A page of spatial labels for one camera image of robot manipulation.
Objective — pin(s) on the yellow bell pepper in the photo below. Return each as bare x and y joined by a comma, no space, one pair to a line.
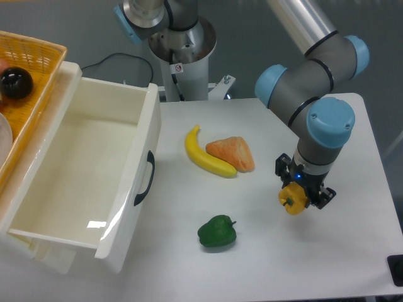
292,197

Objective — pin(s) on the dark eggplant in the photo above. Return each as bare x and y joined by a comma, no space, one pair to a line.
16,83

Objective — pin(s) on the green bell pepper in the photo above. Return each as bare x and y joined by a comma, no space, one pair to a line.
217,232

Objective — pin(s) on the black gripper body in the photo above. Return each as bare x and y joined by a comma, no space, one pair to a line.
311,182

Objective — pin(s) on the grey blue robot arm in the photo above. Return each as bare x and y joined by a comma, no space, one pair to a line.
298,97

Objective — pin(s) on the open white upper drawer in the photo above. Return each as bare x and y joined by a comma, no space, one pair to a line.
71,192

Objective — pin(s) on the black device at edge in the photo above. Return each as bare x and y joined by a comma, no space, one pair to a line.
395,263

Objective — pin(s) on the orange plastic basket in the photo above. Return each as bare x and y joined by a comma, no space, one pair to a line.
42,60

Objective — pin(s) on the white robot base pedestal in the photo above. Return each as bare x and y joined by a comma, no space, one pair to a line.
184,61

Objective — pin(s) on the black drawer handle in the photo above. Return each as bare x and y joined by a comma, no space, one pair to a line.
150,168

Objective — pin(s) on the yellow banana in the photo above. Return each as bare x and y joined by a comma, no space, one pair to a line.
204,160

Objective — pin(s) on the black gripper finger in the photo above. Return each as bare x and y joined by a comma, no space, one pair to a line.
319,198
284,168

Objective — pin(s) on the orange croissant pastry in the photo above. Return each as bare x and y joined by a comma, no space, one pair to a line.
233,150

